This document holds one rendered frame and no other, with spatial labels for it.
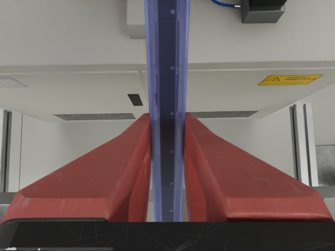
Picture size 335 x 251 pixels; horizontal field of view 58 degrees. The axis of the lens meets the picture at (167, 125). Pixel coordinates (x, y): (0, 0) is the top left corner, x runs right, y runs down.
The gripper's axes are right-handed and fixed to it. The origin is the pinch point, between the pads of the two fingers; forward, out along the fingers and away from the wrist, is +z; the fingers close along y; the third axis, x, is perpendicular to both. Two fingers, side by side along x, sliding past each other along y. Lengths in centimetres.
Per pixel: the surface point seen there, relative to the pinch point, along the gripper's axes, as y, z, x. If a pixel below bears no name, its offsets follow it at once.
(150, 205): 1.0, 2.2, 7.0
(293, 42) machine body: -18.1, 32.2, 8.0
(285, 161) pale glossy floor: -40, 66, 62
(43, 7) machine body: 18.0, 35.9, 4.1
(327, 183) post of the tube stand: -53, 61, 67
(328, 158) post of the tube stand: -54, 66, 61
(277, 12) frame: -14.8, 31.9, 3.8
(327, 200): -9.6, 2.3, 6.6
